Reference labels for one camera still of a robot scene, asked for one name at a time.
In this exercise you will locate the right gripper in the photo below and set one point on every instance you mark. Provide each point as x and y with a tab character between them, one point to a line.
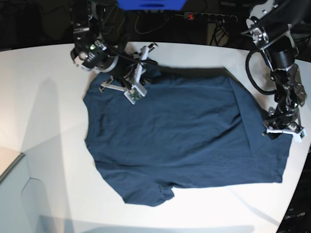
131	83

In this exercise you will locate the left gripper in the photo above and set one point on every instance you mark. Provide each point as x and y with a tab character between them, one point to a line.
277	123

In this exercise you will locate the dark blue t-shirt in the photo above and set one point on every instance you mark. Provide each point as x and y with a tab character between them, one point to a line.
187	132

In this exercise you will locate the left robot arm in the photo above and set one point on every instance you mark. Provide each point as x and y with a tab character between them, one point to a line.
269	25

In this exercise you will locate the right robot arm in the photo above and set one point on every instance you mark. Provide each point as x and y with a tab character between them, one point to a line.
93	51

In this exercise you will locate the blue box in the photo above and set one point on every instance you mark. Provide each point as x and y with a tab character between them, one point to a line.
137	5

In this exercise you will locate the white power strip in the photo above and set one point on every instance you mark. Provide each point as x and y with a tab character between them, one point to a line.
210	18

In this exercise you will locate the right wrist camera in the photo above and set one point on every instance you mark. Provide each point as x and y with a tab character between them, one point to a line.
135	94

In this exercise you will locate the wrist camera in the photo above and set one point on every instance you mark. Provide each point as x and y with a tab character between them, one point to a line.
135	94
299	136

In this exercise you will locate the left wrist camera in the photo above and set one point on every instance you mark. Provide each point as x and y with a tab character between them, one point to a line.
299	136

